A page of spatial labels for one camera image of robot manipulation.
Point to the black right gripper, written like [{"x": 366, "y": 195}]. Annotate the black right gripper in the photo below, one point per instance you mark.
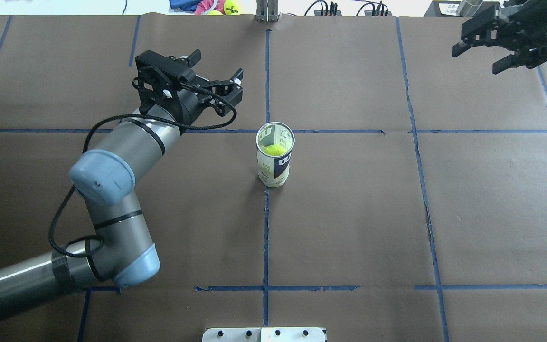
[{"x": 541, "y": 27}]

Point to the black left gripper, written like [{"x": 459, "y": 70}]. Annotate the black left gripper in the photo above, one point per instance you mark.
[{"x": 192, "y": 103}]

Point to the clear tennis ball can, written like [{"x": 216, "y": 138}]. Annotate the clear tennis ball can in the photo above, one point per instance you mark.
[{"x": 274, "y": 171}]

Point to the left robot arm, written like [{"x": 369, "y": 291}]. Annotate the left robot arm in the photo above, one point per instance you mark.
[{"x": 99, "y": 233}]

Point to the spare tennis ball on desk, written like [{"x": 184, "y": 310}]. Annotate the spare tennis ball on desk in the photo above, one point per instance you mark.
[{"x": 233, "y": 7}]

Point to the small metal cup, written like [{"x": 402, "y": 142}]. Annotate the small metal cup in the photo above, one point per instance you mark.
[{"x": 468, "y": 8}]

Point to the pink cloth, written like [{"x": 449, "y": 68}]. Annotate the pink cloth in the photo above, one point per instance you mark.
[{"x": 209, "y": 5}]

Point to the blue cloth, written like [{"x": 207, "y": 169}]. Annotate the blue cloth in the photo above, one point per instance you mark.
[{"x": 184, "y": 5}]

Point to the black orange connector block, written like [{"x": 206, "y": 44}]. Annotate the black orange connector block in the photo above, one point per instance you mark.
[
  {"x": 323, "y": 8},
  {"x": 370, "y": 8}
]

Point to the aluminium frame post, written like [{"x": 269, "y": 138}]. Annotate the aluminium frame post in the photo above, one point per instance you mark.
[{"x": 267, "y": 11}]

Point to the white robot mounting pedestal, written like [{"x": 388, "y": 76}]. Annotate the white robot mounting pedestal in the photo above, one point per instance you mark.
[{"x": 265, "y": 334}]

